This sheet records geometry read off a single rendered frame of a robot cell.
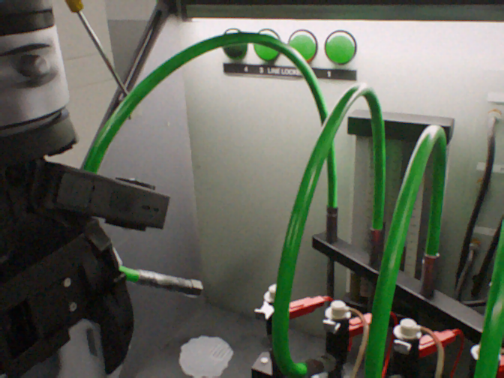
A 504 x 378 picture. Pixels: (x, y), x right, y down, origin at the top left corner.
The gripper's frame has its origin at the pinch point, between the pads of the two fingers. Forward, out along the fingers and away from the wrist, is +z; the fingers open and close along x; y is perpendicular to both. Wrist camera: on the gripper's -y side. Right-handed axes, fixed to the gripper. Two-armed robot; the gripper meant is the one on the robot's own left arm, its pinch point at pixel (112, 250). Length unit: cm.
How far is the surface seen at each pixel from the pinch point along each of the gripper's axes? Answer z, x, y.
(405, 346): 27.4, 15.3, -8.7
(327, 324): 22.7, 8.5, -6.1
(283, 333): 10.9, 18.5, -3.5
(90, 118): 24, -304, -31
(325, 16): 8.7, -9.7, -41.6
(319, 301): 26.2, 0.6, -8.0
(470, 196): 39, 0, -33
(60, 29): -22, -287, -63
